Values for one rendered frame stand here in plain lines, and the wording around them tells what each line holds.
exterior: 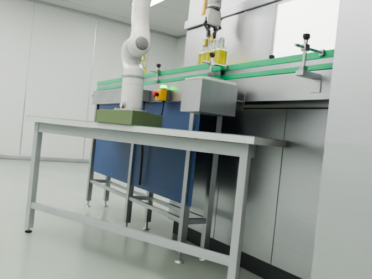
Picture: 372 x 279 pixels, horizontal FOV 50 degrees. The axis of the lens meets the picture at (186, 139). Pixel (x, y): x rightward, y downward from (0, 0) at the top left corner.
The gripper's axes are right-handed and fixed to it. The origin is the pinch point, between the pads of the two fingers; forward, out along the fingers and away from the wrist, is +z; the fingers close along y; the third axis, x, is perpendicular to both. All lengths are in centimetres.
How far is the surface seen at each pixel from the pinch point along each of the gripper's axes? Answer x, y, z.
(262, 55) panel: 33.8, -12.6, 14.0
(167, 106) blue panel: -21, 13, 45
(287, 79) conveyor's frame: 72, 5, 33
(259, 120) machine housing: 33, -16, 50
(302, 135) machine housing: 65, -16, 57
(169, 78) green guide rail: -21.7, 13.6, 27.3
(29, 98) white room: -572, -5, 22
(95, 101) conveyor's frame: -148, 17, 40
